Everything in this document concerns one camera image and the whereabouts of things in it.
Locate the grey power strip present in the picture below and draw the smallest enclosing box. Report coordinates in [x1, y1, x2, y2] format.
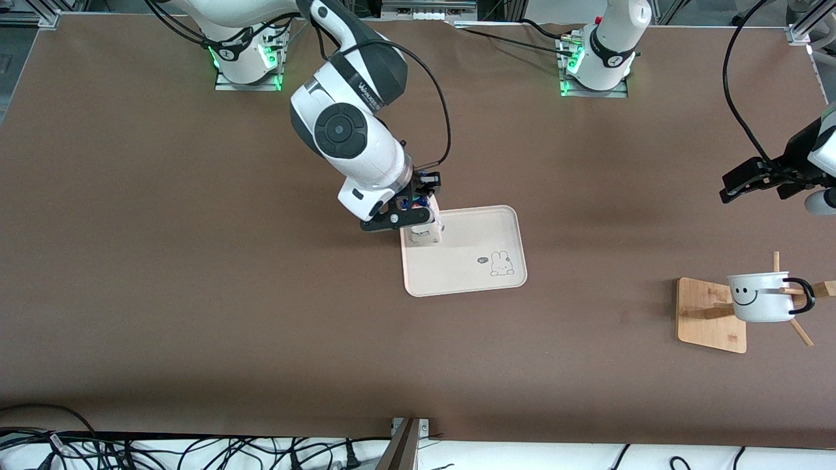
[381, 0, 479, 21]

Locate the white rabbit print tray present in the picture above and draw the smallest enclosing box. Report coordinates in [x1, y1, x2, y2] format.
[400, 205, 528, 298]

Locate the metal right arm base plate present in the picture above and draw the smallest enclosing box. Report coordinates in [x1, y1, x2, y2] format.
[215, 25, 286, 91]

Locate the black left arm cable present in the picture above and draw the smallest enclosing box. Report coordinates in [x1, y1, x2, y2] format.
[722, 0, 811, 180]

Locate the black table cable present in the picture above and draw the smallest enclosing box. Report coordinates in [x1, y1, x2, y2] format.
[520, 18, 583, 41]
[455, 25, 579, 58]

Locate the thick black floor cable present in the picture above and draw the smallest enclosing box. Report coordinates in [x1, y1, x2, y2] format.
[0, 403, 100, 470]

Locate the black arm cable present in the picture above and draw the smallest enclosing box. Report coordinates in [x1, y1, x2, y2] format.
[316, 18, 452, 170]
[722, 0, 811, 180]

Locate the blue white milk carton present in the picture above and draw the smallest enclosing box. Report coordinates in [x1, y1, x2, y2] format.
[408, 208, 445, 248]

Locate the grey metal post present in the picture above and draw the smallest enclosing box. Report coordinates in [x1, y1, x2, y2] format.
[376, 417, 432, 470]

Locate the wooden cup stand with pegs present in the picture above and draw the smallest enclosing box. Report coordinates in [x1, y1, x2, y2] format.
[676, 251, 836, 354]

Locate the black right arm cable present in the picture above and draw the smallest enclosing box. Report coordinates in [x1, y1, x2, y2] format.
[316, 18, 452, 170]

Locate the white smiley cup black handle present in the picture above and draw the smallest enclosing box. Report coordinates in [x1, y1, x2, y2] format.
[727, 271, 816, 323]

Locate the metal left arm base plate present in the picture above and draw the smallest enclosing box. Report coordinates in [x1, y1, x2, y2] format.
[558, 31, 630, 99]

